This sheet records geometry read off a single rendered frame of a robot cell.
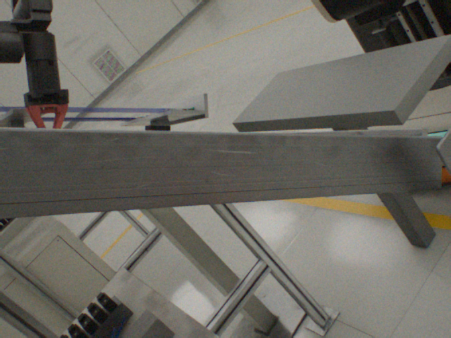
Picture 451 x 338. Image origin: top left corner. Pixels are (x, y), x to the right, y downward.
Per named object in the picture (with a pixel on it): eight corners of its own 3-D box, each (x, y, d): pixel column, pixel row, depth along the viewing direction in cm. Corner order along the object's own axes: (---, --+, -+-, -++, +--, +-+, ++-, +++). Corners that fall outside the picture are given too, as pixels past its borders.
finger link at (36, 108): (35, 146, 86) (29, 94, 85) (29, 145, 92) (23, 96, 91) (73, 142, 89) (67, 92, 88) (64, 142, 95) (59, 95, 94)
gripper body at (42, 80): (32, 100, 83) (27, 58, 82) (23, 104, 92) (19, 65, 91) (70, 98, 87) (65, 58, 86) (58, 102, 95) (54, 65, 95)
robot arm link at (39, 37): (58, 27, 87) (48, 33, 92) (19, 25, 83) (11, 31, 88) (62, 66, 88) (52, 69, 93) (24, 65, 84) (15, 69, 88)
